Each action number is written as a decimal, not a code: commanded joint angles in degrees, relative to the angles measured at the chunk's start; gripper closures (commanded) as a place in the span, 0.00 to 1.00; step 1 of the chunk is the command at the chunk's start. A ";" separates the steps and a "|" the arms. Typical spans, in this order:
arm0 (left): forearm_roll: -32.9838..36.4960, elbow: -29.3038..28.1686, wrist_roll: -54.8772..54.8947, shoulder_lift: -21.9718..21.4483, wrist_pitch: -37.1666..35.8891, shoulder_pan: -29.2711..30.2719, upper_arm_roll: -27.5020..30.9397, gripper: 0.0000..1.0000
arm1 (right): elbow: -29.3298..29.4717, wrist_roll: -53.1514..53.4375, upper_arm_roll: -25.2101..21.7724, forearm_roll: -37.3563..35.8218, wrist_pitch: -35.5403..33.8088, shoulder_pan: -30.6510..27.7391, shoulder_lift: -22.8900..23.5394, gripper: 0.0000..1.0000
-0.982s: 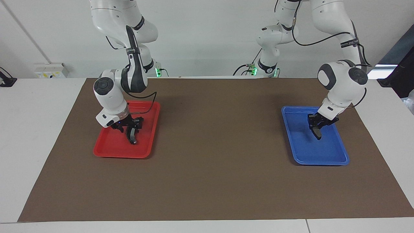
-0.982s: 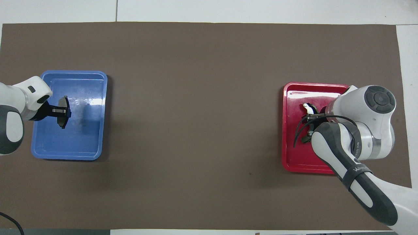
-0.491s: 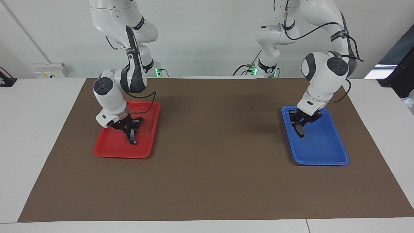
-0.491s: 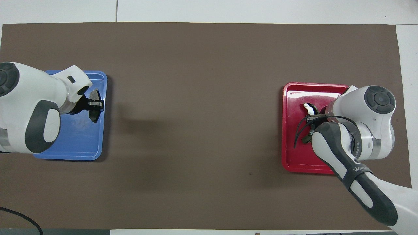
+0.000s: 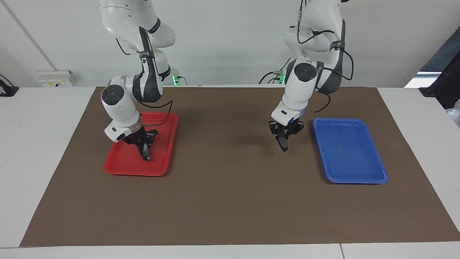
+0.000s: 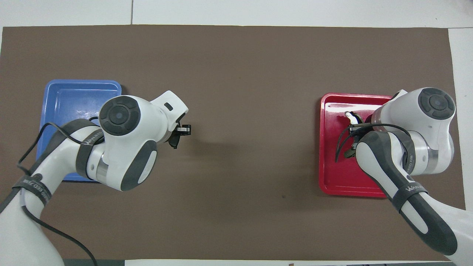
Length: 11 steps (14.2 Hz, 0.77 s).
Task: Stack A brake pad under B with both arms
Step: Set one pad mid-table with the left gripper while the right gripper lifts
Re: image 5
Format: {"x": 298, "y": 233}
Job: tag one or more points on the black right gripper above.
{"x": 136, "y": 138}

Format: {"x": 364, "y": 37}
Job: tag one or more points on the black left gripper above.
{"x": 285, "y": 130}

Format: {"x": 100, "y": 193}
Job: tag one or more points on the short dark brake pad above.
{"x": 284, "y": 146}

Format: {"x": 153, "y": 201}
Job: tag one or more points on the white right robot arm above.
{"x": 122, "y": 108}

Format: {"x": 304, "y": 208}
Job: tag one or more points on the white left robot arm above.
{"x": 302, "y": 90}

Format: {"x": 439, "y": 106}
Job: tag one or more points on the red plastic tray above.
{"x": 118, "y": 163}

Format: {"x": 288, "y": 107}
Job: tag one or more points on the blue plastic tray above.
{"x": 352, "y": 154}

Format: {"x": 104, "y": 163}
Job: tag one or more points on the brown table mat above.
{"x": 233, "y": 201}

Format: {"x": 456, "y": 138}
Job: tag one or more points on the black bulky equipment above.
{"x": 444, "y": 90}

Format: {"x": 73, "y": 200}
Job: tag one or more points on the clear plastic bag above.
{"x": 455, "y": 115}

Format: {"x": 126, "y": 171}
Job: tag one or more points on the white wall socket box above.
{"x": 57, "y": 79}

